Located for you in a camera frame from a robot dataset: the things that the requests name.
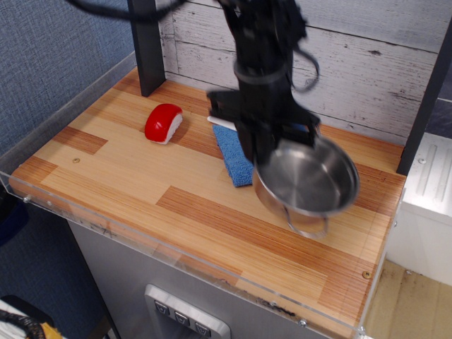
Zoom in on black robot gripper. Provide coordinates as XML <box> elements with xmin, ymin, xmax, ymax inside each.
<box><xmin>208</xmin><ymin>70</ymin><xmax>320</xmax><ymax>165</ymax></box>

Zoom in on stainless steel pot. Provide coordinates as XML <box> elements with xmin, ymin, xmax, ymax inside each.
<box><xmin>253</xmin><ymin>137</ymin><xmax>360</xmax><ymax>239</ymax></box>

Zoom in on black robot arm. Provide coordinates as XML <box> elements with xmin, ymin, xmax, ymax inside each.
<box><xmin>208</xmin><ymin>1</ymin><xmax>320</xmax><ymax>165</ymax></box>

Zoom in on blue folded cloth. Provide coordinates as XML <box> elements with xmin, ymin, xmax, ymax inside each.
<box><xmin>213</xmin><ymin>125</ymin><xmax>254</xmax><ymax>187</ymax></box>

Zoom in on white yellow toy knife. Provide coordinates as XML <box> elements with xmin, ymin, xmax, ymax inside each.
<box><xmin>207</xmin><ymin>116</ymin><xmax>236</xmax><ymax>131</ymax></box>

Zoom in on red and white toy sushi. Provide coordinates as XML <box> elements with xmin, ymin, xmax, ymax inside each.
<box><xmin>144</xmin><ymin>103</ymin><xmax>183</xmax><ymax>145</ymax></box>

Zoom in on grey toy fridge cabinet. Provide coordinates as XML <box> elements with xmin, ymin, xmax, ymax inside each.
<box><xmin>69</xmin><ymin>220</ymin><xmax>340</xmax><ymax>339</ymax></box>

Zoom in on clear acrylic table guard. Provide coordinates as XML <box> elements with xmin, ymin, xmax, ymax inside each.
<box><xmin>1</xmin><ymin>56</ymin><xmax>405</xmax><ymax>338</ymax></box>

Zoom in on white aluminium side cabinet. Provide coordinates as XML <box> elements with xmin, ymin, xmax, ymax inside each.
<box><xmin>386</xmin><ymin>133</ymin><xmax>451</xmax><ymax>285</ymax></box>

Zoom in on silver dispenser button panel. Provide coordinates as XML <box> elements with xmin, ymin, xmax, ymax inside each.
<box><xmin>144</xmin><ymin>284</ymin><xmax>232</xmax><ymax>338</ymax></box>

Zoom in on yellow object bottom left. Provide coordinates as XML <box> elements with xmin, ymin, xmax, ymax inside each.
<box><xmin>37</xmin><ymin>323</ymin><xmax>64</xmax><ymax>339</ymax></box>

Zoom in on dark grey left post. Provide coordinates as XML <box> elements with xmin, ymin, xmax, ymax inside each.
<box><xmin>131</xmin><ymin>21</ymin><xmax>166</xmax><ymax>97</ymax></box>

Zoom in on dark grey post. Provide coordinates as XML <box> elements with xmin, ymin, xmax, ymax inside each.
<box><xmin>131</xmin><ymin>21</ymin><xmax>166</xmax><ymax>97</ymax></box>
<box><xmin>396</xmin><ymin>22</ymin><xmax>451</xmax><ymax>176</ymax></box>

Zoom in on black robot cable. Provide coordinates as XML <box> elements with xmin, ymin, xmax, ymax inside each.
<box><xmin>65</xmin><ymin>0</ymin><xmax>188</xmax><ymax>23</ymax></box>

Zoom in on dark grey right post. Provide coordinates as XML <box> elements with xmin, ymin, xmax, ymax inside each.
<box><xmin>396</xmin><ymin>22</ymin><xmax>451</xmax><ymax>176</ymax></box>

